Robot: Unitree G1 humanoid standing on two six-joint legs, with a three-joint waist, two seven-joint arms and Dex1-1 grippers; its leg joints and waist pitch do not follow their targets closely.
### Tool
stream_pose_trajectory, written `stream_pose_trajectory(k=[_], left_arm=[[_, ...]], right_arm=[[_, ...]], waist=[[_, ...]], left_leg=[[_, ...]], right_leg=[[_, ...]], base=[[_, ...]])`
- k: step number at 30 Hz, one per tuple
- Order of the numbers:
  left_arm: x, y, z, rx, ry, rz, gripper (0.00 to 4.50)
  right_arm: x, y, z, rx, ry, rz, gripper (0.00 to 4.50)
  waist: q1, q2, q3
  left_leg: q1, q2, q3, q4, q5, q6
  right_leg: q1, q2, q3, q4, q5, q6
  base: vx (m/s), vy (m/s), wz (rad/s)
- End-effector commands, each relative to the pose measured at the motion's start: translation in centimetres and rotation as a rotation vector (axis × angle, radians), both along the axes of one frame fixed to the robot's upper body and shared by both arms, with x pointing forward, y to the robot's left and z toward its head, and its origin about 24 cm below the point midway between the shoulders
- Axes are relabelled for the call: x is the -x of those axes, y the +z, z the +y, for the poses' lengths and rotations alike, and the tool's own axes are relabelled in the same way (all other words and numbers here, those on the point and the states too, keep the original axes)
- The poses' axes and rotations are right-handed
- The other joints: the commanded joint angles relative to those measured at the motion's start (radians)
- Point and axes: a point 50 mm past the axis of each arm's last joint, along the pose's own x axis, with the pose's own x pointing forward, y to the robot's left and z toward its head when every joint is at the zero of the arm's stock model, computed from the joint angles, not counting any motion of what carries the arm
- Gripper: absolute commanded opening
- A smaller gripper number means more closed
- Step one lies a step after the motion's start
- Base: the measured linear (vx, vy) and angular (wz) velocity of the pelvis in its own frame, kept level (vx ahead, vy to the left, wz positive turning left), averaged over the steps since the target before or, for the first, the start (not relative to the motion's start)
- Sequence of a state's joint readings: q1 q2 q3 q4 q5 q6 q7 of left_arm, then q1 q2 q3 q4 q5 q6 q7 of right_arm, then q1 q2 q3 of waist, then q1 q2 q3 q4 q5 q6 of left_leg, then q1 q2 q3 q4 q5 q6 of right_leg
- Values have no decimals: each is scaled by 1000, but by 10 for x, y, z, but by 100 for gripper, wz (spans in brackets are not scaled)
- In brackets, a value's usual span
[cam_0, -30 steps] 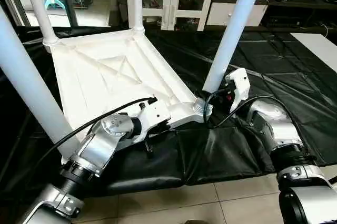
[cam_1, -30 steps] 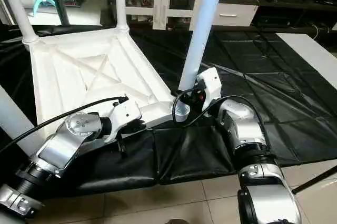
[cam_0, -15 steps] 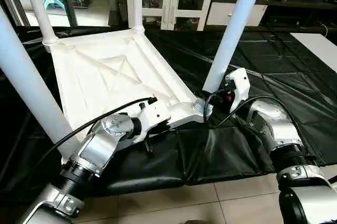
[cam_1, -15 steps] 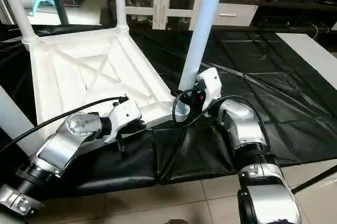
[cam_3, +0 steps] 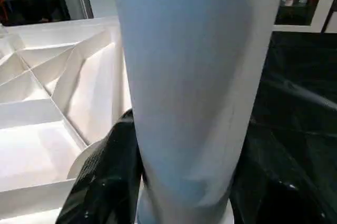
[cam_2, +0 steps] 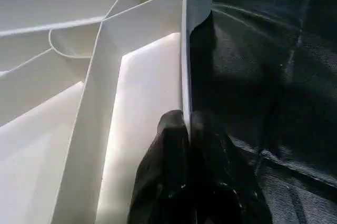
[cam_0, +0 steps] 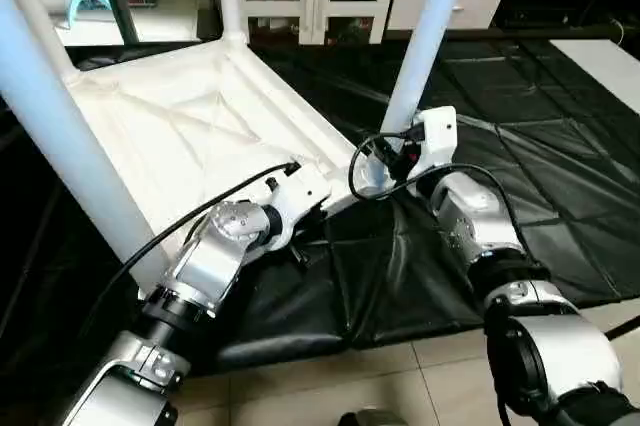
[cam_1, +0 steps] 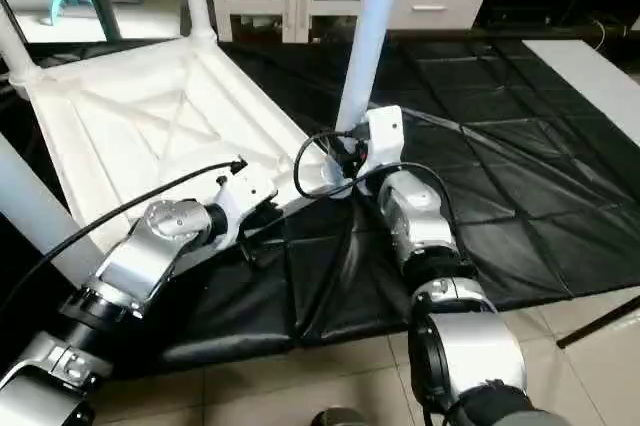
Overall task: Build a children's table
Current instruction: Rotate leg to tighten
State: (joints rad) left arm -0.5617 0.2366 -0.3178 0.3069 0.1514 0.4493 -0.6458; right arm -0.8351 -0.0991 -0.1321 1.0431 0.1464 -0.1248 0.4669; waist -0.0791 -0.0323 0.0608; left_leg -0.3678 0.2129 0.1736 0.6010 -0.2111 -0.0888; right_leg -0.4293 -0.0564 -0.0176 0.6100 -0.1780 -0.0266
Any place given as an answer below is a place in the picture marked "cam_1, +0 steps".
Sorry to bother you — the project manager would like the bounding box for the black work mat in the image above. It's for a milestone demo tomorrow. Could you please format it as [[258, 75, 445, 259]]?
[[0, 34, 640, 367]]

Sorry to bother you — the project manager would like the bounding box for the white flat board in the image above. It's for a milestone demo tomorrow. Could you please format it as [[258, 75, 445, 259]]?
[[522, 38, 640, 132]]

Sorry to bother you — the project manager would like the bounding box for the white drawer unit with handle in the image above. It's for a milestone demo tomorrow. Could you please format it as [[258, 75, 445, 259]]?
[[385, 0, 491, 32]]

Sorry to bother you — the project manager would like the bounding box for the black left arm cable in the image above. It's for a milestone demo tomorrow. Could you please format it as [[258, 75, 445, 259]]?
[[0, 156, 249, 317]]

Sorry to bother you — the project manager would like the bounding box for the white plastic table top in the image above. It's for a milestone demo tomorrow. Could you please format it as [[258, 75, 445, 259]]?
[[20, 31, 351, 257]]

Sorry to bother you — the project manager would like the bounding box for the black right robot foot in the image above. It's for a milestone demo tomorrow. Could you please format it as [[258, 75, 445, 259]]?
[[310, 406, 373, 426]]

